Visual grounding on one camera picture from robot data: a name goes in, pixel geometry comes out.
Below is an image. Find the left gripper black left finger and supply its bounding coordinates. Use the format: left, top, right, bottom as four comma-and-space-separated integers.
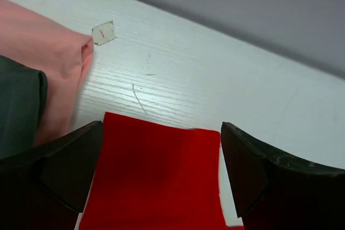
1, 121, 104, 229

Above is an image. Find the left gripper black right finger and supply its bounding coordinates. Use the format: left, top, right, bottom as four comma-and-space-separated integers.
221, 122, 344, 229

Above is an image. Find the red t-shirt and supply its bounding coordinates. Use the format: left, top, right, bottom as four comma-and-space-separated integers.
79, 112, 243, 229

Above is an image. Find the folded grey t-shirt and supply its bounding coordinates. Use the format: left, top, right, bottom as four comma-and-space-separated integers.
1, 56, 48, 159

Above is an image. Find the folded pink t-shirt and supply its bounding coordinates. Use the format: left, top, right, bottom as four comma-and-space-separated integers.
1, 0, 94, 145

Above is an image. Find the beige tape patch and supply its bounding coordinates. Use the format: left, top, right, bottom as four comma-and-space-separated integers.
91, 20, 116, 46

